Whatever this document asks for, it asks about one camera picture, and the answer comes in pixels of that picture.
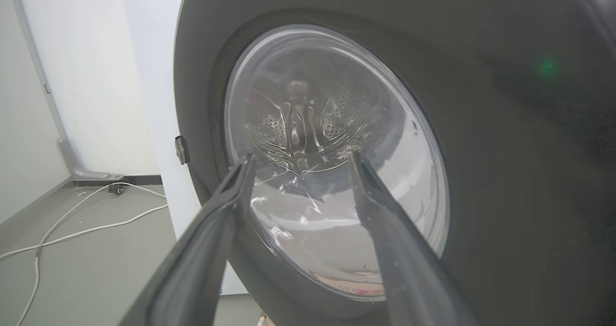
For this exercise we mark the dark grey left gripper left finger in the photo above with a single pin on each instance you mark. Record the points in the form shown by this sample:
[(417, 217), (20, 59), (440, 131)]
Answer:
[(197, 263)]

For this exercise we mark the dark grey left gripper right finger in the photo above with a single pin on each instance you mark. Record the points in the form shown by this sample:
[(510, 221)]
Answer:
[(409, 268)]

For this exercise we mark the dark grey washing machine door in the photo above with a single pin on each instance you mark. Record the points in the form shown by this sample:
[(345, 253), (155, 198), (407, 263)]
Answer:
[(481, 181)]

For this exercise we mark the white washing machine body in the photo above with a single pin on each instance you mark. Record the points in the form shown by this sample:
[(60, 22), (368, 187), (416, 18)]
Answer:
[(161, 99)]

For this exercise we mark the small black caster wheel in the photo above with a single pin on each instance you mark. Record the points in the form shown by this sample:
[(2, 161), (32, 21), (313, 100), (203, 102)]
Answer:
[(116, 189)]

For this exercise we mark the white partition panel with foot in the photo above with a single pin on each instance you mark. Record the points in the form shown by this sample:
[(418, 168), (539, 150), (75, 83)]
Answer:
[(62, 138)]

